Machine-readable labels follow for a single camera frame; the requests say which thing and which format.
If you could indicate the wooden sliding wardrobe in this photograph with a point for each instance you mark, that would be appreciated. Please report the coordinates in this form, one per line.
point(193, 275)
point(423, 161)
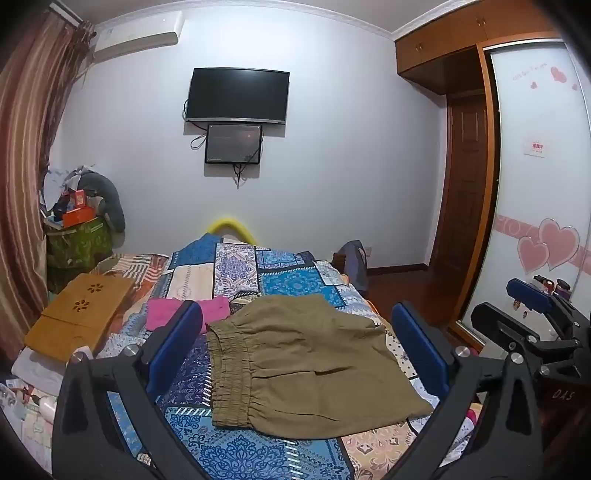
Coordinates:
point(535, 219)

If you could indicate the patchwork blue bedspread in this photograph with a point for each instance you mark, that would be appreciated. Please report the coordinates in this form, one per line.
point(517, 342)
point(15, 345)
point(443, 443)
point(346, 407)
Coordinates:
point(213, 267)

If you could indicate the brown wooden door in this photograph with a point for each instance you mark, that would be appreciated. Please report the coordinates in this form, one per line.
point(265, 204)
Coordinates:
point(464, 187)

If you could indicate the wooden lap table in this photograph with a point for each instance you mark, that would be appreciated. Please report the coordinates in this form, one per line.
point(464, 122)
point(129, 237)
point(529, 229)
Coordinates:
point(79, 316)

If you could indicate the white air conditioner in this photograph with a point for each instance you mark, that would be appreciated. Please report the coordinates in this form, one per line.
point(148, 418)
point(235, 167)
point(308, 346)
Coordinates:
point(138, 35)

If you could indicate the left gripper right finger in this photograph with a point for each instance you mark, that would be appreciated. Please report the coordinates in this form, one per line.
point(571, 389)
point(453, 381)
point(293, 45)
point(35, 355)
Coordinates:
point(507, 440)

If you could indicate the green storage bag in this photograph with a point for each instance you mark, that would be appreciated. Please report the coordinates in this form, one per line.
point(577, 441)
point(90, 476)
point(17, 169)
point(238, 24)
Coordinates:
point(76, 250)

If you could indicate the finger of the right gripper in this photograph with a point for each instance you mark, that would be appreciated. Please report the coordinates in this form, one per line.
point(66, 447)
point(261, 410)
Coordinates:
point(500, 328)
point(549, 304)

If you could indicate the orange red box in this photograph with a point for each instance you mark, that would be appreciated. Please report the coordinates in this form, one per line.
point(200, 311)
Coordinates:
point(81, 212)

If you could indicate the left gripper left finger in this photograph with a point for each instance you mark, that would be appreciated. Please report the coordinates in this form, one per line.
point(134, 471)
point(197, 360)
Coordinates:
point(87, 442)

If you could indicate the striped brown curtain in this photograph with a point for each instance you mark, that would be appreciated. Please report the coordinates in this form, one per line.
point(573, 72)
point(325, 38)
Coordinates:
point(35, 85)

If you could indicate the olive green pants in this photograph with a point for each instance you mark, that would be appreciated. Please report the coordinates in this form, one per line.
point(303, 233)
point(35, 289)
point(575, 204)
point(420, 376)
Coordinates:
point(297, 368)

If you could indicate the small black wall monitor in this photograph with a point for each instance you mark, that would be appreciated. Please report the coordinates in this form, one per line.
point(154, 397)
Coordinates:
point(233, 144)

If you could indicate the yellow curved bed footboard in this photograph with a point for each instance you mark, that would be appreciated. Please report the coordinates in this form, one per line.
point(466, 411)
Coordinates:
point(228, 224)

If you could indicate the blue grey backpack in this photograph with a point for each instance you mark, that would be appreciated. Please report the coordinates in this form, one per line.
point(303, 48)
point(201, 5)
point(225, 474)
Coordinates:
point(351, 260)

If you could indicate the large black wall television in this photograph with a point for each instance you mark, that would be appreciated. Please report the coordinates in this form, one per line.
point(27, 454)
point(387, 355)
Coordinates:
point(238, 95)

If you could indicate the pink folded garment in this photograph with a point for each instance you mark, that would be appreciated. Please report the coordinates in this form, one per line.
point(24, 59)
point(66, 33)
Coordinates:
point(201, 313)

